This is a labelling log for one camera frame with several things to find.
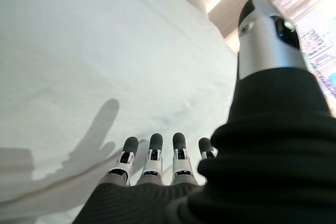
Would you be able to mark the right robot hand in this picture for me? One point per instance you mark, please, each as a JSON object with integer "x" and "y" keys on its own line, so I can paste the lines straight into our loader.
{"x": 262, "y": 169}

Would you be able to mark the white smooth duvet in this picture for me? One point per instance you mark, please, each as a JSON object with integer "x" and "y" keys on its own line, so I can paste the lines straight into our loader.
{"x": 105, "y": 51}

